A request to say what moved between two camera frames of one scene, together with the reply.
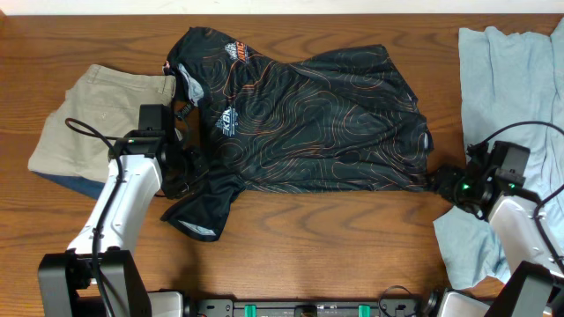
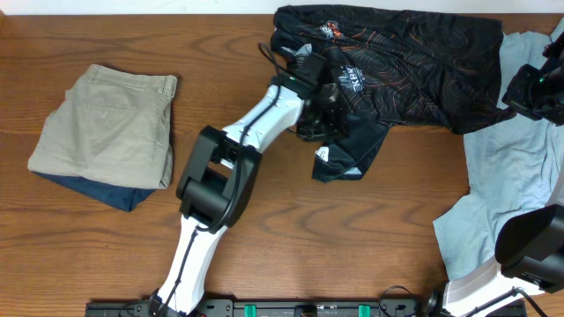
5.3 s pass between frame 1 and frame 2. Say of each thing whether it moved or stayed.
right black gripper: moved
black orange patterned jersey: moved
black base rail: stayed
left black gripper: moved
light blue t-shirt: stayed
